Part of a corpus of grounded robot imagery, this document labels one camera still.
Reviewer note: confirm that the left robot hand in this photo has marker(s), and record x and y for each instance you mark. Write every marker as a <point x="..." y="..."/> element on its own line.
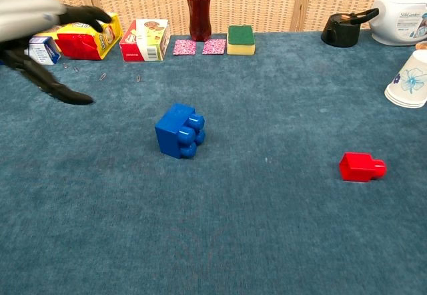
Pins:
<point x="23" y="18"/>

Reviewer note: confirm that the blue building block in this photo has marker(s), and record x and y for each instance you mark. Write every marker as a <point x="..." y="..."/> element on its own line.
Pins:
<point x="173" y="128"/>

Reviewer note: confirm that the red building block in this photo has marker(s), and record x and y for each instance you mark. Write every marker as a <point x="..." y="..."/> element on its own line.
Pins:
<point x="358" y="168"/>

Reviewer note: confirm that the blue white toothpaste box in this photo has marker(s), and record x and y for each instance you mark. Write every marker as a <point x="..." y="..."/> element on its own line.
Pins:
<point x="45" y="53"/>

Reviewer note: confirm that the yellow red Lipo box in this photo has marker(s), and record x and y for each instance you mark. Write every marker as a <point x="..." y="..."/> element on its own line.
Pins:
<point x="83" y="44"/>

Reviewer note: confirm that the red white snack box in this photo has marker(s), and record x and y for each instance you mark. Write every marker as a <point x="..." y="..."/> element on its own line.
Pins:
<point x="143" y="44"/>

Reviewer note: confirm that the pink patterned coaster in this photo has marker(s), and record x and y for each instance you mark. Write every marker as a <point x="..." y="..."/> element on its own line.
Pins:
<point x="214" y="46"/>
<point x="185" y="47"/>

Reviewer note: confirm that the cola bottle red cap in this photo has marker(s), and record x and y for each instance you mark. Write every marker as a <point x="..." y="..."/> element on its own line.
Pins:
<point x="199" y="14"/>

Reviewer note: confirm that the green yellow sponge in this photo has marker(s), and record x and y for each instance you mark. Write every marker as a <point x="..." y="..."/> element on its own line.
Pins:
<point x="241" y="39"/>

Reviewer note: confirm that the wicker folding screen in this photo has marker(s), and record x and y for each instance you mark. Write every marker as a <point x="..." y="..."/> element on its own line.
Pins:
<point x="260" y="1"/>

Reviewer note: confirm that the blue table carpet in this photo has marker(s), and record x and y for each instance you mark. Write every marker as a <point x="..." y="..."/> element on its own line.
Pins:
<point x="233" y="228"/>

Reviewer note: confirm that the white wet wipes tub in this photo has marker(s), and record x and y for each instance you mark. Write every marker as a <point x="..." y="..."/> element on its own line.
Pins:
<point x="397" y="14"/>

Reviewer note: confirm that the flower print paper cup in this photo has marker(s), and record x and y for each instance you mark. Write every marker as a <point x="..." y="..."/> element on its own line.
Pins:
<point x="408" y="81"/>

